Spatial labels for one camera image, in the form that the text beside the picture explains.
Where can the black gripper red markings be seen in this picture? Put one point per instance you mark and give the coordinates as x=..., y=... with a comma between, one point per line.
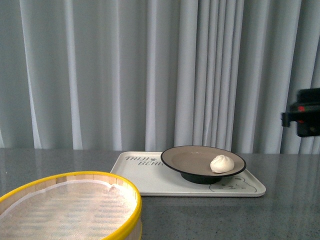
x=305, y=112

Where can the white steamed bun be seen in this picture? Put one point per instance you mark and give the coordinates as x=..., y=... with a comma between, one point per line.
x=222, y=164

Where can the beige plate with black rim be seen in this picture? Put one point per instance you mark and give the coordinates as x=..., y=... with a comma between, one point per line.
x=193, y=163

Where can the white bear-print tray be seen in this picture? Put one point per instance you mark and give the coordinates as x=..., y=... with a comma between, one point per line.
x=154, y=179

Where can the grey pleated curtain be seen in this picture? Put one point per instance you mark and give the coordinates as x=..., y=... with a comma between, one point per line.
x=147, y=75

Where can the white mesh steamer liner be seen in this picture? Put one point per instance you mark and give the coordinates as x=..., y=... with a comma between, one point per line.
x=80, y=210

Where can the yellow-rimmed wooden steamer basket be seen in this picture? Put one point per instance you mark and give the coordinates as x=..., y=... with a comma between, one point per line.
x=130, y=230

